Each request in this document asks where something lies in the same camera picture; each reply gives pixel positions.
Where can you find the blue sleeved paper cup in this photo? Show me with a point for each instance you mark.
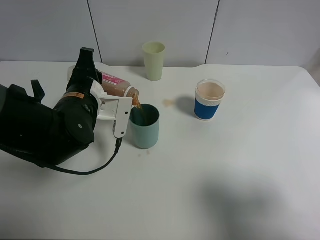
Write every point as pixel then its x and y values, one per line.
pixel 209 94

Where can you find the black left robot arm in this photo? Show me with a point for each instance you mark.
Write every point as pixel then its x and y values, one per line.
pixel 47 136

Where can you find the teal green plastic cup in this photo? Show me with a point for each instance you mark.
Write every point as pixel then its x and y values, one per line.
pixel 145 125

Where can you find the clear plastic drink bottle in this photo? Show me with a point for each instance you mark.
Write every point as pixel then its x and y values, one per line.
pixel 115 86

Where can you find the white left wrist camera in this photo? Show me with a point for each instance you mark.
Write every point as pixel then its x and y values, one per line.
pixel 112 108

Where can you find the pale yellow plastic cup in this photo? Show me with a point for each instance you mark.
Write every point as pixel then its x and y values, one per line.
pixel 153 53

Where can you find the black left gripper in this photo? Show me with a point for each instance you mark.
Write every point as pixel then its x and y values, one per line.
pixel 77 97

